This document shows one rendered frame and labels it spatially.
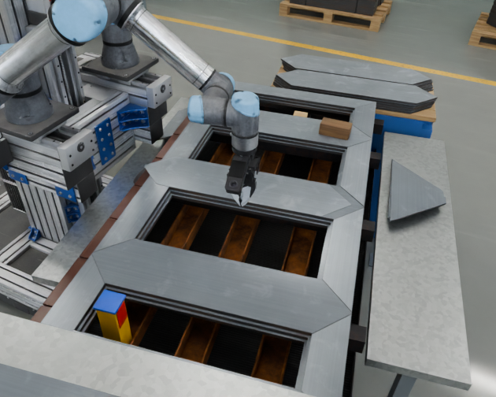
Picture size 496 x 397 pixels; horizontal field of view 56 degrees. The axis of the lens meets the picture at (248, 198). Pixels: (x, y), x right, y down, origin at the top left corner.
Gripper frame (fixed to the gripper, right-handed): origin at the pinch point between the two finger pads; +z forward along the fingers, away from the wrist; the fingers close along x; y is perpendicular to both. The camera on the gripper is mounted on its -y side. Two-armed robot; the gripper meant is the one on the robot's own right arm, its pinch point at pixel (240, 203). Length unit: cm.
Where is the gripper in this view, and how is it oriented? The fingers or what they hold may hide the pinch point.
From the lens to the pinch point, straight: 144.5
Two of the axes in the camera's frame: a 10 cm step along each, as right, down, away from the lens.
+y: 2.9, -5.9, 7.5
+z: -0.3, 7.8, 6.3
